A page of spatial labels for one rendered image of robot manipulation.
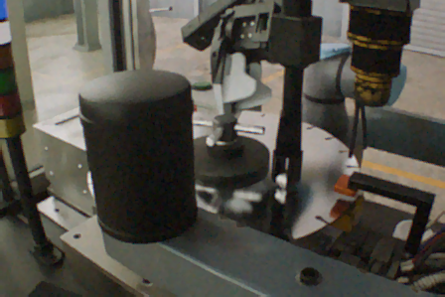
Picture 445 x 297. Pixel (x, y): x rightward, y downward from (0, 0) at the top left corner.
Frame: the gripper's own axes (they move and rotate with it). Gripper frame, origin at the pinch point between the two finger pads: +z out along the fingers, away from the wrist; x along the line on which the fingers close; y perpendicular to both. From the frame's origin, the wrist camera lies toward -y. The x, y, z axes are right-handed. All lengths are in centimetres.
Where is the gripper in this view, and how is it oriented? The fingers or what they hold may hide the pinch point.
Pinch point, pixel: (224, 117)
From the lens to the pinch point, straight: 51.0
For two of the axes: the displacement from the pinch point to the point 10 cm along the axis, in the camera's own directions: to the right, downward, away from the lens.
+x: 6.1, 1.9, 7.7
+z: -1.8, 9.8, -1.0
